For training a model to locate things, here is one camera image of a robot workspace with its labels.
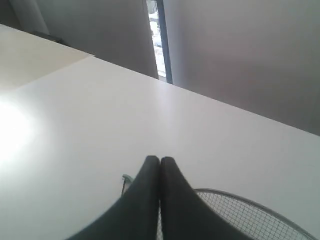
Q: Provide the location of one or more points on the teal handled peeler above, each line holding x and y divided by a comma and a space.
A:
127, 181

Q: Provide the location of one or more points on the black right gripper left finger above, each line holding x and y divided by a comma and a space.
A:
135, 215

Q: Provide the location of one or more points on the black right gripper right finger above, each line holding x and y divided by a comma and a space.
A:
184, 215

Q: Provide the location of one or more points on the steel wire mesh basket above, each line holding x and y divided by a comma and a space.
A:
251, 218

